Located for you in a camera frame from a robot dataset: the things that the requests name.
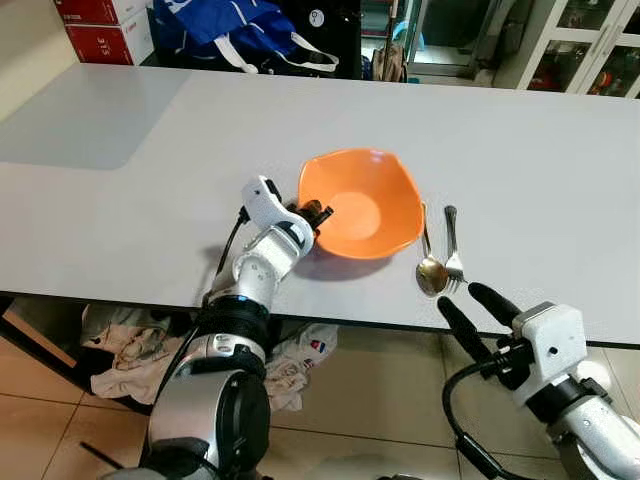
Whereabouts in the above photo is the white glass door cabinet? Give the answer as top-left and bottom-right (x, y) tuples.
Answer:
(494, 0), (640, 99)

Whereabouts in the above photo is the silver metal fork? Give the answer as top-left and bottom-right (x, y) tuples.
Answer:
(442, 204), (469, 294)

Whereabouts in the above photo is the black bag with round logo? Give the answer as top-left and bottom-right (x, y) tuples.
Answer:
(288, 0), (364, 80)

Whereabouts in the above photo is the gold metal spoon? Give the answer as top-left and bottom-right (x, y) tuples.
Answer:
(415, 202), (452, 298)

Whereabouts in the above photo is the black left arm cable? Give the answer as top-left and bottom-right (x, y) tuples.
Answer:
(203, 204), (252, 303)

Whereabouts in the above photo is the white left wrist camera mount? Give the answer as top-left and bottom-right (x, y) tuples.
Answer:
(242, 175), (302, 237)

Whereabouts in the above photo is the beige crumpled cloth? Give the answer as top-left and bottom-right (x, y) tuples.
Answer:
(79, 302), (202, 407)

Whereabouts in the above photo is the red cardboard box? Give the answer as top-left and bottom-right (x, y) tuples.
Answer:
(64, 10), (157, 67)
(54, 0), (123, 27)

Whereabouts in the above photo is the blue bag with white straps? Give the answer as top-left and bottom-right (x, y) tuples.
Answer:
(148, 0), (343, 77)

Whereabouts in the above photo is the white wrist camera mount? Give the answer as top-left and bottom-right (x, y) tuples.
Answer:
(511, 302), (590, 407)
(242, 175), (302, 237)

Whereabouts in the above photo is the white cloth with logo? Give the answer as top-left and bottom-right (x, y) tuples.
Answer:
(261, 321), (342, 414)

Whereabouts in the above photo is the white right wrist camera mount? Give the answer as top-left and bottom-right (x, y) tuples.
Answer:
(511, 302), (590, 407)

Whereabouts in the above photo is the brown paper bag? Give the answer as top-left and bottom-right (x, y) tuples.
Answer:
(371, 38), (407, 82)

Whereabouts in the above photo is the orange angular plastic bowl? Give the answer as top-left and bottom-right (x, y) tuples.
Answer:
(297, 147), (426, 262)

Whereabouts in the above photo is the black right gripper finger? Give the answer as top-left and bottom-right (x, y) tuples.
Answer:
(467, 282), (524, 331)
(437, 296), (493, 366)

